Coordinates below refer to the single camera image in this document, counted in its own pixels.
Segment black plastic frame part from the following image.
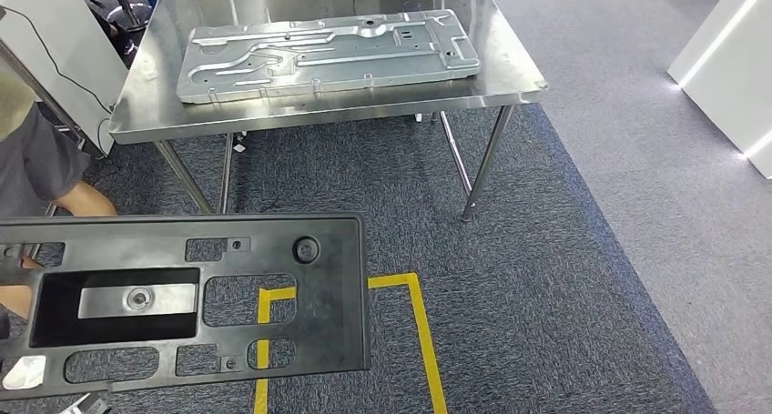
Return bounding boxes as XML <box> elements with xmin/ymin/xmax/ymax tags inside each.
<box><xmin>0</xmin><ymin>213</ymin><xmax>371</xmax><ymax>401</ymax></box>

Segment stainless steel workbench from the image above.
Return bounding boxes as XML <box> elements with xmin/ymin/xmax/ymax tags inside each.
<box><xmin>108</xmin><ymin>0</ymin><xmax>549</xmax><ymax>224</ymax></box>

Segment stamped grey metal panel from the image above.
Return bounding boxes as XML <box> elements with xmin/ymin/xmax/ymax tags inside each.
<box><xmin>176</xmin><ymin>8</ymin><xmax>483</xmax><ymax>106</ymax></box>

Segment stool with round base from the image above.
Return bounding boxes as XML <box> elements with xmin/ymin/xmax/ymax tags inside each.
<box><xmin>105</xmin><ymin>0</ymin><xmax>153</xmax><ymax>34</ymax></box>

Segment white counter with light strip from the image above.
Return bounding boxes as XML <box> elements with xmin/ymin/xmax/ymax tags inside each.
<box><xmin>667</xmin><ymin>0</ymin><xmax>772</xmax><ymax>180</ymax></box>

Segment white board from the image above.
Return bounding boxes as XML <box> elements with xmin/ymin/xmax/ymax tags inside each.
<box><xmin>0</xmin><ymin>0</ymin><xmax>129</xmax><ymax>157</ymax></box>

